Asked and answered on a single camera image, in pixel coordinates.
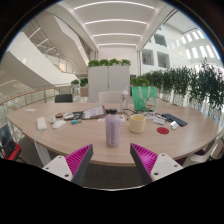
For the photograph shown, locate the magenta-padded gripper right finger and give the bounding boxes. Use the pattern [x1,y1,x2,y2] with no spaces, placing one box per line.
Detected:
[129,143,184,186]

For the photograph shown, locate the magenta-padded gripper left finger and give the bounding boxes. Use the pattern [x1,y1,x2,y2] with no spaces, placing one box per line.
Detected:
[42,143,94,187]

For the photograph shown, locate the purple bottle with black cap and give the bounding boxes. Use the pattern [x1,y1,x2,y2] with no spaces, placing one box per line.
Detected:
[104,108,122,149]

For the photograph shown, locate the flat round red coaster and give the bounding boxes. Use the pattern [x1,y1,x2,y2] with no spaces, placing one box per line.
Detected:
[156,126,170,135]

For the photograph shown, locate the white paper cards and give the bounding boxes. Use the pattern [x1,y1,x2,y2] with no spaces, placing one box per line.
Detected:
[152,117,166,126]

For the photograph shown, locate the white power strip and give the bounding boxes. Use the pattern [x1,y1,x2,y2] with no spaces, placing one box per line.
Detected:
[36,116,48,131]

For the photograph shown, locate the dark blue keyboard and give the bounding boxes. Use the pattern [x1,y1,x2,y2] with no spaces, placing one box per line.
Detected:
[161,113,189,128]

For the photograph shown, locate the cream yellow mug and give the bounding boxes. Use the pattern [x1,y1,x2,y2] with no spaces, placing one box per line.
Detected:
[128,114,147,134]

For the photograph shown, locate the black and red chair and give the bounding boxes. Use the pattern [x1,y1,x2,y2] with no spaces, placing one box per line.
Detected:
[0,123,23,163]

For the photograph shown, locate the white folded booklet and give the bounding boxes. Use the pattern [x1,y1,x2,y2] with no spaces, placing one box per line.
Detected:
[82,105,107,120]

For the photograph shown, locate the green tote bag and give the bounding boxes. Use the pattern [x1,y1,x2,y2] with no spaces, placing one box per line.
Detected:
[130,85,158,112]

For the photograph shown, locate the clear tumbler with straw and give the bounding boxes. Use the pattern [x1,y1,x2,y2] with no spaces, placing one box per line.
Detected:
[120,88,131,111]

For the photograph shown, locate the row of potted green trees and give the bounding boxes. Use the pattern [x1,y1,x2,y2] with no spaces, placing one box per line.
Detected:
[130,59,224,112]

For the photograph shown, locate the white cabinet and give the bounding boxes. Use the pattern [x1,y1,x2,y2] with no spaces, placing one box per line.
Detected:
[87,65,131,103]

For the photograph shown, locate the green plants on cabinet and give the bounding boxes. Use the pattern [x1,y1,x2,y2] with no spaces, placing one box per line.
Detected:
[87,58,132,68]

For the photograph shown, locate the row of ceiling lights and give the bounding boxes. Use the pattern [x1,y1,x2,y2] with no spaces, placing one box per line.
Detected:
[73,0,156,48]

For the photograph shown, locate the tangle of black cables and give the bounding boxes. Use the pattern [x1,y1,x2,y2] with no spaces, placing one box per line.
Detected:
[123,108,162,121]

